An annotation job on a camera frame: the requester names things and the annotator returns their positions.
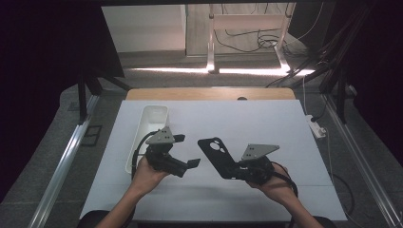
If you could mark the white plastic basket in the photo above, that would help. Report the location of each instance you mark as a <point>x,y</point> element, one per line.
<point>152,122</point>

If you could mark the person's left hand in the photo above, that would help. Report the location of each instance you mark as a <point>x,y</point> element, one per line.
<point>147,177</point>

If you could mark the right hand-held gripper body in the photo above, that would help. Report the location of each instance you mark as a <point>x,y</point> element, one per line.
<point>258,169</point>

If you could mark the white cabinet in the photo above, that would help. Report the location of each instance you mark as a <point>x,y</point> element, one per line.
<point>142,28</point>

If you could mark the white table cover sheet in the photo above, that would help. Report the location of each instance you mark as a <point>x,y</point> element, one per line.
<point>221,120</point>

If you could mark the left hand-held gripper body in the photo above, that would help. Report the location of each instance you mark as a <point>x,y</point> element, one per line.
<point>161,158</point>

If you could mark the black phone case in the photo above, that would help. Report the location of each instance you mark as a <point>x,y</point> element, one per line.
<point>218,161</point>

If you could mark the white power strip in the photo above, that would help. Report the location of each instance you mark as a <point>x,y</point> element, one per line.
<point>315,126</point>

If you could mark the aluminium rail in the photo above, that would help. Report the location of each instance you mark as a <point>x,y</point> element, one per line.
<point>63,164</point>
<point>358,155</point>

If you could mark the black curtain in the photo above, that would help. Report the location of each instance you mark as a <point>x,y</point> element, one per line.
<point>38,63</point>
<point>380,63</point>

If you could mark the black metal stand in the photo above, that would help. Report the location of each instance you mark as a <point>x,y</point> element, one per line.
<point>82,98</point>
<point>341,98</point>

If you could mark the person's right hand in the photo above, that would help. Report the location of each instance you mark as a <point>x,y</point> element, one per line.
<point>277,190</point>

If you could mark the wooden table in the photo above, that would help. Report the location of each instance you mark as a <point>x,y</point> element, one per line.
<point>190,94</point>

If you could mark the black table grommet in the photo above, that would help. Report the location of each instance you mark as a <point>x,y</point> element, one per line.
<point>242,98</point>

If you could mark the white desk frame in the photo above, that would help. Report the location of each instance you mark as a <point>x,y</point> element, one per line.
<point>247,21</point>

